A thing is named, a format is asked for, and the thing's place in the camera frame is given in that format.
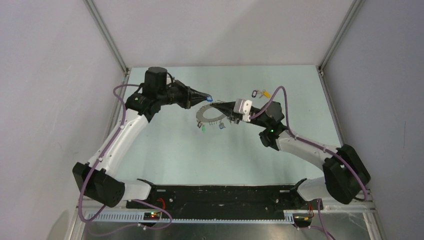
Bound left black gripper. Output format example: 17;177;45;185
157;80;209;109

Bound large metal keyring with clips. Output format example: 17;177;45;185
195;104;227;130

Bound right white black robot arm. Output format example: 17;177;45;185
211;99;371;209

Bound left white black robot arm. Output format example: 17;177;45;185
72;66;212;208

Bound yellow key tag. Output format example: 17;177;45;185
258;90;271;99

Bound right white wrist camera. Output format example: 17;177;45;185
233;98;253;123

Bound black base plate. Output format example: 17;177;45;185
145;184;323;219

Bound left aluminium frame post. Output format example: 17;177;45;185
83;0;129;76

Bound aluminium frame post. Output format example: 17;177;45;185
317;0;366;73
83;0;129;76

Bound grey slotted cable duct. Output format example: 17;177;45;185
93;211;295;224

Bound right aluminium frame post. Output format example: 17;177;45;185
317;0;366;73

